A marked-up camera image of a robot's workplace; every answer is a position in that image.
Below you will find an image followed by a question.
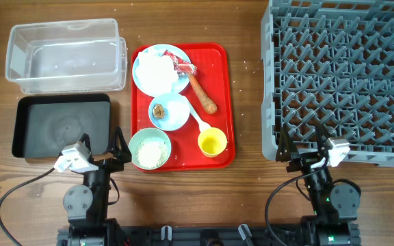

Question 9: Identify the brown food scrap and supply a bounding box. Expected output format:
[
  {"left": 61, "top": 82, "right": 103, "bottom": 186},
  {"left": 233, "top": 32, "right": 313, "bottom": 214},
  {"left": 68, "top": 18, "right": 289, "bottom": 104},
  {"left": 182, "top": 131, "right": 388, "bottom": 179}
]
[{"left": 153, "top": 104, "right": 166, "bottom": 120}]

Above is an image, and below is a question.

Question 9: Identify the red serving tray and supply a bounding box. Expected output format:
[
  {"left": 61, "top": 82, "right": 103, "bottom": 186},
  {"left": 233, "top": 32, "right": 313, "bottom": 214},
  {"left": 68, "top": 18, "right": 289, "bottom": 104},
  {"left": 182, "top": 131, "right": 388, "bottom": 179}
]
[{"left": 130, "top": 42, "right": 236, "bottom": 174}]

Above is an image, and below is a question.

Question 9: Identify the white rice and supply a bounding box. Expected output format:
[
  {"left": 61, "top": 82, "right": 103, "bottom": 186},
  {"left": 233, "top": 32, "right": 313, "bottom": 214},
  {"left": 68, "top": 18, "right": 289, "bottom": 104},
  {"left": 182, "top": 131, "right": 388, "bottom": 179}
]
[{"left": 136, "top": 137, "right": 168, "bottom": 169}]

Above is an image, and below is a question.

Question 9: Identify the yellow plastic cup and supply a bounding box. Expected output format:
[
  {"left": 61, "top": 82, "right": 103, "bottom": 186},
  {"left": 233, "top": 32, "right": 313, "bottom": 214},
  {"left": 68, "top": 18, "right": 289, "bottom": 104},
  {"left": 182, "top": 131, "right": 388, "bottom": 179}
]
[{"left": 198, "top": 127, "right": 228, "bottom": 158}]

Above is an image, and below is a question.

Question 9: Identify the black plastic tray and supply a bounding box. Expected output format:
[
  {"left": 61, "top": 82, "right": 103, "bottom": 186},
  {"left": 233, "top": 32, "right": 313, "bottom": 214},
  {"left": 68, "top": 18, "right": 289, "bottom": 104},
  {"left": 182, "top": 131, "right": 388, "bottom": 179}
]
[{"left": 12, "top": 94, "right": 111, "bottom": 159}]

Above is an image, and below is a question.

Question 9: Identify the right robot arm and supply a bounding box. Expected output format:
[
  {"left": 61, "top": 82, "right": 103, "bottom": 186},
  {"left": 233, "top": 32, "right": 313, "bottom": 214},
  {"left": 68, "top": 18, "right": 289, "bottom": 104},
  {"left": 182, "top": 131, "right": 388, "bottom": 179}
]
[{"left": 274, "top": 125, "right": 361, "bottom": 245}]

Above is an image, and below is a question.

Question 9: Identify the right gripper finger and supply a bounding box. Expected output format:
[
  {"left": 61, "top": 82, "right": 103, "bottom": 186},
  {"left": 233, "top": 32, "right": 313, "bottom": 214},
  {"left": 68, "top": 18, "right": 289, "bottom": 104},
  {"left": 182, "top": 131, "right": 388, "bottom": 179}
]
[
  {"left": 315, "top": 124, "right": 330, "bottom": 154},
  {"left": 276, "top": 126, "right": 298, "bottom": 161}
]

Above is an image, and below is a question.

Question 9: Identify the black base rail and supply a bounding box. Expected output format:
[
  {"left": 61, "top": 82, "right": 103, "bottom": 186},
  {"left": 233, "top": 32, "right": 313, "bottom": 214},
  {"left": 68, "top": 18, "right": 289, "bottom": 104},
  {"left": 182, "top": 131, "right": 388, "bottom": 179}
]
[{"left": 56, "top": 224, "right": 360, "bottom": 246}]

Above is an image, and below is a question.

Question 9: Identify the clear plastic bin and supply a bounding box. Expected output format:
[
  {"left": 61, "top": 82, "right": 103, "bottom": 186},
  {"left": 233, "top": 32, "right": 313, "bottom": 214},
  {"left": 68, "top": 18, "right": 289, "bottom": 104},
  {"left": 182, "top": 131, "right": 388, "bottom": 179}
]
[{"left": 5, "top": 18, "right": 127, "bottom": 94}]

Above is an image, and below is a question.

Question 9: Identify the red snack wrapper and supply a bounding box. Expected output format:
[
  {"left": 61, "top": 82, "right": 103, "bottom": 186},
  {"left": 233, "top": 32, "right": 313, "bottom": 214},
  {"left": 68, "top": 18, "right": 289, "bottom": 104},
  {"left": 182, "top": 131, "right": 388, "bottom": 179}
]
[{"left": 162, "top": 50, "right": 197, "bottom": 76}]

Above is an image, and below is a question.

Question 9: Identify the white tissue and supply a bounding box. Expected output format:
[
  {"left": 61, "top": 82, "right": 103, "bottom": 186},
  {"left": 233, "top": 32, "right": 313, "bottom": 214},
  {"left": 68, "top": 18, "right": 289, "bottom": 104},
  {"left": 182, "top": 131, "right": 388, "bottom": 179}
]
[{"left": 134, "top": 49, "right": 179, "bottom": 97}]

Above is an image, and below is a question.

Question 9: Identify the light blue bowl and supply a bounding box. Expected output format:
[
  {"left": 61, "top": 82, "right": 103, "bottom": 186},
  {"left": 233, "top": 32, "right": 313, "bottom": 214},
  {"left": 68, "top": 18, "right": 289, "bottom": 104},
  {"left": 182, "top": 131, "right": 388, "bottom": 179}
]
[{"left": 148, "top": 93, "right": 190, "bottom": 131}]

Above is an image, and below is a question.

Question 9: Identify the grey dishwasher rack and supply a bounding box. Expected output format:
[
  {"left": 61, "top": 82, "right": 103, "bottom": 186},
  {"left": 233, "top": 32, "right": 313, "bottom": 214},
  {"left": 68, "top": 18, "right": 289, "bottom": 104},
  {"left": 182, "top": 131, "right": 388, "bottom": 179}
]
[{"left": 261, "top": 0, "right": 394, "bottom": 167}]

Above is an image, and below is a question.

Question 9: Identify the green bowl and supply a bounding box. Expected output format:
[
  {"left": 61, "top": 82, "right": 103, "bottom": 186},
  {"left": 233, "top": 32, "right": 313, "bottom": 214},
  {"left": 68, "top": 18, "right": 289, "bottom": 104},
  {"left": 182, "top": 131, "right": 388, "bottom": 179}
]
[{"left": 129, "top": 128, "right": 172, "bottom": 170}]

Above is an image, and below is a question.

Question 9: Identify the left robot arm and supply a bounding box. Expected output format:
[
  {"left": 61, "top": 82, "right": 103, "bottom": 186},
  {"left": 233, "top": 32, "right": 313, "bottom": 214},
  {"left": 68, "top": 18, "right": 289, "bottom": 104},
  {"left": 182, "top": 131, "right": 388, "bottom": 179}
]
[{"left": 54, "top": 126, "right": 132, "bottom": 246}]

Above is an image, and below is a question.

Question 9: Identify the white plastic spoon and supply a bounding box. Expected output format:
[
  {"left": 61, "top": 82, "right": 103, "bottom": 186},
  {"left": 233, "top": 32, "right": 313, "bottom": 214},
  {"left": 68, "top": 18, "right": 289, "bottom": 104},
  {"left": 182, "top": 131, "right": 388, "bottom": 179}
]
[{"left": 188, "top": 102, "right": 211, "bottom": 132}]

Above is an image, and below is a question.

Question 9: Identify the light blue plate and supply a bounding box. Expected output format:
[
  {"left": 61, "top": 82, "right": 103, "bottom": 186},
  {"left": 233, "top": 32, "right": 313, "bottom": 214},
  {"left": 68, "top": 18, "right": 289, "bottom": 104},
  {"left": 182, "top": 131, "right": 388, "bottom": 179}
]
[{"left": 132, "top": 44, "right": 191, "bottom": 93}]

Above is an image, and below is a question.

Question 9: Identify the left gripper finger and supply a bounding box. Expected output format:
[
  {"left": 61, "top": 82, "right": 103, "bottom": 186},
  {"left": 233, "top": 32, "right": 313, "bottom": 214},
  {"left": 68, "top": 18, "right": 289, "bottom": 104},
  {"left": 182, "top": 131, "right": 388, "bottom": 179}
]
[
  {"left": 78, "top": 133, "right": 91, "bottom": 152},
  {"left": 107, "top": 126, "right": 131, "bottom": 158}
]

